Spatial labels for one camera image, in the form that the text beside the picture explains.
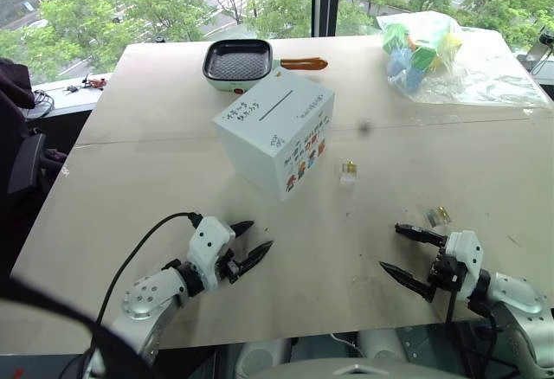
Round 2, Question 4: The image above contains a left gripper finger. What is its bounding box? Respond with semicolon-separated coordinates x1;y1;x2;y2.
235;240;275;278
229;220;256;239

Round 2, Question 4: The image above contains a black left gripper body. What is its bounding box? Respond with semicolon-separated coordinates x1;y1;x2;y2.
215;240;243;286

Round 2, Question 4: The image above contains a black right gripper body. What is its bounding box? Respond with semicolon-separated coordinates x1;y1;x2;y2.
426;247;467;296

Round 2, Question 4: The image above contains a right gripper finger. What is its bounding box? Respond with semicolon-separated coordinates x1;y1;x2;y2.
378;261;436;303
394;222;448;248

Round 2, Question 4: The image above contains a white slotted cardboard box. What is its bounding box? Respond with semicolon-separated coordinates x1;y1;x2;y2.
212;68;337;202

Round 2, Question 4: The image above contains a grey rounded robot body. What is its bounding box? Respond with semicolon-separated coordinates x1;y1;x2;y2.
236;327;480;379

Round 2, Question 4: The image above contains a blue foam cube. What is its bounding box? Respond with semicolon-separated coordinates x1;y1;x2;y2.
403;67;428;93
386;48;412;78

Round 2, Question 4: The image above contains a clear plastic bag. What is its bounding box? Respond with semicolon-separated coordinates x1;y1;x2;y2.
375;11;549;108

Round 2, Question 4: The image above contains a green foam cube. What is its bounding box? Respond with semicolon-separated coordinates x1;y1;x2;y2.
383;23;417;53
409;43;439;71

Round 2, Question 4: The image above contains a dark curved shape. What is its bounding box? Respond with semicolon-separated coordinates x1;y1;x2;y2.
0;273;145;379

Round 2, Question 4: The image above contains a yellow foam cube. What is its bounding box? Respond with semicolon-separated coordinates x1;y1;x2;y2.
437;31;464;59

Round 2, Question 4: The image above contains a small red drone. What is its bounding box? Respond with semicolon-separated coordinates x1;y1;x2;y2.
80;74;108;92

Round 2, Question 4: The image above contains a grey side desk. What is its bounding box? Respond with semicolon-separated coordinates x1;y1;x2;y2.
29;72;114;121

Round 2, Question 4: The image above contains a black office chair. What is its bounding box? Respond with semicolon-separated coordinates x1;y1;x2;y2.
0;56;68;228

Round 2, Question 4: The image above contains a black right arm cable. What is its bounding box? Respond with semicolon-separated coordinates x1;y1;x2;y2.
444;286;459;325

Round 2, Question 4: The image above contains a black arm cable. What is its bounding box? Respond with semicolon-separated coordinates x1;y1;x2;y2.
93;211;203;326
444;286;459;325

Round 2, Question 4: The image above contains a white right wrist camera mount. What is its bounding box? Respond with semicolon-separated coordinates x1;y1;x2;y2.
443;230;485;302

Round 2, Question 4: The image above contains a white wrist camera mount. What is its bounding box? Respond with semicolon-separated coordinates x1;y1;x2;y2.
443;230;485;302
186;216;237;289

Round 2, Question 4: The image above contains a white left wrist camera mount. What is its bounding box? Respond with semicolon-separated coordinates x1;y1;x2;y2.
186;216;237;289

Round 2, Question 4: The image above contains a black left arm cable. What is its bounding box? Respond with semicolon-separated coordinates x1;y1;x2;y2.
93;211;203;326

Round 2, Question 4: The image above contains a thin white cable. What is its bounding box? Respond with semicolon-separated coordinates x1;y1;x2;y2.
330;332;365;356

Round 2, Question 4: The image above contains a green electric pan orange handle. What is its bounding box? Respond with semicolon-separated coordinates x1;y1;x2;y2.
201;39;329;95

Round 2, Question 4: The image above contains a black camera on stand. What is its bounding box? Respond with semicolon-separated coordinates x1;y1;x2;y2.
534;25;554;76

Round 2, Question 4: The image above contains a black cable bundle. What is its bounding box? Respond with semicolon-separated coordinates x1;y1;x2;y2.
31;88;56;119

